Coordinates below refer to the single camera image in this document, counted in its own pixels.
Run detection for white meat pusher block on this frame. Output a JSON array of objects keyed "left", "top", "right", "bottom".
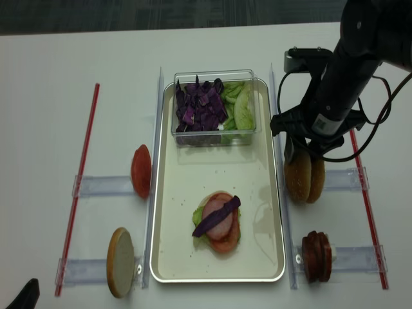
[{"left": 330, "top": 245, "right": 337, "bottom": 263}]

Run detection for bun bottom upright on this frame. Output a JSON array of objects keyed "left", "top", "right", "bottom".
[{"left": 106, "top": 227, "right": 135, "bottom": 299}]

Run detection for sliced meat patties stack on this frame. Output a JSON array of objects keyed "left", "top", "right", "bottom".
[{"left": 302, "top": 231, "right": 333, "bottom": 283}]

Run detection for left red rail strip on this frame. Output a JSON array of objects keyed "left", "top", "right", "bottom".
[{"left": 54, "top": 83, "right": 100, "bottom": 297}]

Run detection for black cable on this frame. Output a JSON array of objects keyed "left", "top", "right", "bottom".
[{"left": 277, "top": 70, "right": 412, "bottom": 162}]

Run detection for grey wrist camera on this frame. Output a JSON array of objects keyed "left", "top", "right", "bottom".
[{"left": 284, "top": 47, "right": 333, "bottom": 73}]

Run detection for green lettuce leaves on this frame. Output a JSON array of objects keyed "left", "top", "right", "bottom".
[{"left": 221, "top": 82, "right": 254, "bottom": 131}]

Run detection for white metal tray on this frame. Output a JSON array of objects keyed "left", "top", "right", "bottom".
[{"left": 150, "top": 80, "right": 285, "bottom": 283}]

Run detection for clear plastic container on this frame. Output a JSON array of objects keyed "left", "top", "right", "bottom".
[{"left": 171, "top": 69, "right": 261, "bottom": 147}]

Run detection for purple cabbage strip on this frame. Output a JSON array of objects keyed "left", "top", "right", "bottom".
[{"left": 192, "top": 196, "right": 241, "bottom": 237}]

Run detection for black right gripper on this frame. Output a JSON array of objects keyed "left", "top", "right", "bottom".
[{"left": 270, "top": 106, "right": 364, "bottom": 164}]

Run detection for clear tomato pusher track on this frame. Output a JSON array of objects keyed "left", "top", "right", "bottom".
[{"left": 72, "top": 175, "right": 135, "bottom": 198}]

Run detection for clear right guide rail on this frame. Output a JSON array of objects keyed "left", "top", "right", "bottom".
[{"left": 267, "top": 62, "right": 300, "bottom": 290}]

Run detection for ham slice on stack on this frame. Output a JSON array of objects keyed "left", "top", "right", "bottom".
[{"left": 201, "top": 194, "right": 233, "bottom": 240}]

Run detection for tomato slices upright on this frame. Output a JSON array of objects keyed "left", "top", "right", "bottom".
[{"left": 131, "top": 144, "right": 152, "bottom": 199}]

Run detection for right red rail strip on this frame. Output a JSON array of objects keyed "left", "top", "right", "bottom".
[{"left": 349, "top": 128, "right": 389, "bottom": 290}]

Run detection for clear guide rail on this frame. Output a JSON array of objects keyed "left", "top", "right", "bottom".
[
  {"left": 267, "top": 62, "right": 300, "bottom": 290},
  {"left": 140, "top": 67, "right": 164, "bottom": 289}
]

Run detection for clear meat pusher track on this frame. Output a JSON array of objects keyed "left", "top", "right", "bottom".
[{"left": 294, "top": 246, "right": 388, "bottom": 287}]

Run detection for clear left guide rail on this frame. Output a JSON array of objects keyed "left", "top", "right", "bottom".
[{"left": 140, "top": 67, "right": 164, "bottom": 289}]

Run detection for clear bread pusher track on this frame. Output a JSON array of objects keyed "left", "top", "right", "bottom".
[{"left": 55, "top": 256, "right": 144, "bottom": 287}]

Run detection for purple cabbage pieces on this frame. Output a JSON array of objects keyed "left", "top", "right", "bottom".
[{"left": 175, "top": 78, "right": 227, "bottom": 133}]

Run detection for lettuce leaf on stack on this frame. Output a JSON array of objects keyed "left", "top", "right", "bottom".
[{"left": 192, "top": 206, "right": 209, "bottom": 247}]

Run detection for black left gripper tip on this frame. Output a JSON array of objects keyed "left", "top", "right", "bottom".
[{"left": 6, "top": 278, "right": 40, "bottom": 309}]

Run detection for sesame bun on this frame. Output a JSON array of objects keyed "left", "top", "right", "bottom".
[
  {"left": 284, "top": 151, "right": 312, "bottom": 203},
  {"left": 306, "top": 159, "right": 326, "bottom": 203}
]

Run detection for red rail strip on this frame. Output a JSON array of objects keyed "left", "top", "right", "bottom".
[
  {"left": 349, "top": 128, "right": 389, "bottom": 290},
  {"left": 54, "top": 83, "right": 100, "bottom": 297}
]

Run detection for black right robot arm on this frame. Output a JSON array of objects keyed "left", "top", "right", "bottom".
[{"left": 270, "top": 1, "right": 411, "bottom": 164}]

